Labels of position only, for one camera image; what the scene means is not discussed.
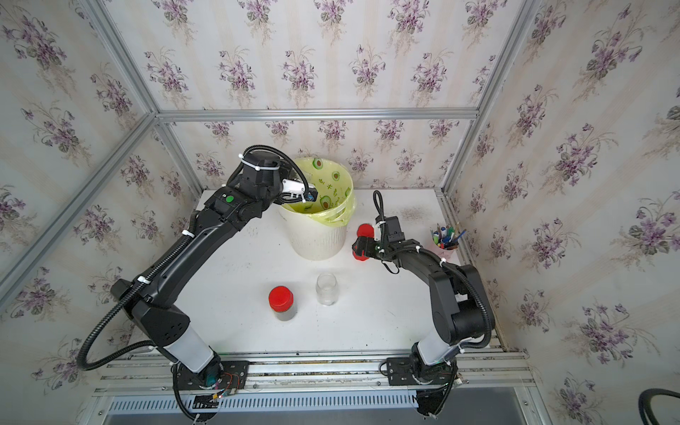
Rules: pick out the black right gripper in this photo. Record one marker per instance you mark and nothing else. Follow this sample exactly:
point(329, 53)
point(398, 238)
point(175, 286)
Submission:
point(369, 242)

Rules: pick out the glass tea jar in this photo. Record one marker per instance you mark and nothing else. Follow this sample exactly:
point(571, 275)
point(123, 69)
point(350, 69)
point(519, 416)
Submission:
point(327, 289)

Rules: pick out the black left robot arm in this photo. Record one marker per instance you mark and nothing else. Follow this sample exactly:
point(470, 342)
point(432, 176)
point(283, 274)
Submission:
point(265, 176)

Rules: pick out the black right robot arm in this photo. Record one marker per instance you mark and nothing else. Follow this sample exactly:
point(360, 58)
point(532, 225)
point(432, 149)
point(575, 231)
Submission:
point(461, 310)

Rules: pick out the green avocado print bag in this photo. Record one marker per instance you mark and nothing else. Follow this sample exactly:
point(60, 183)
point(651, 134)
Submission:
point(336, 201)

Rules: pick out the pink pen holder cup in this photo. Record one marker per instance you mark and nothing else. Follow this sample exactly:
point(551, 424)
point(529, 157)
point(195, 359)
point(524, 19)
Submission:
point(448, 253)

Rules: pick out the pens in cup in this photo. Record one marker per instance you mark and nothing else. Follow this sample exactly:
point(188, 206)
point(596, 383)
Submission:
point(447, 238)

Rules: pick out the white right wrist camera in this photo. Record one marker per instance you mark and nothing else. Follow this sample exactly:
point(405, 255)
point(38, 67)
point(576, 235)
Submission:
point(391, 231)

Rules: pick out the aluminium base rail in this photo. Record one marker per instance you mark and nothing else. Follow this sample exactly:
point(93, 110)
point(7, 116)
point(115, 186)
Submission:
point(315, 381)

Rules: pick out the aluminium frame bars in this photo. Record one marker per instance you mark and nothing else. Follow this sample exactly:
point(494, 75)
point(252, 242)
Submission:
point(157, 119)

